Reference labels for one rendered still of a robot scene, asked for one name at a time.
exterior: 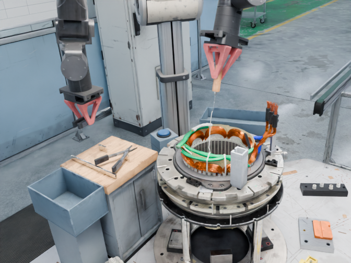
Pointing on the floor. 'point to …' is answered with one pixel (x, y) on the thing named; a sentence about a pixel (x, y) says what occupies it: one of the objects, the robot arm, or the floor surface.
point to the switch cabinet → (133, 66)
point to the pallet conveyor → (339, 91)
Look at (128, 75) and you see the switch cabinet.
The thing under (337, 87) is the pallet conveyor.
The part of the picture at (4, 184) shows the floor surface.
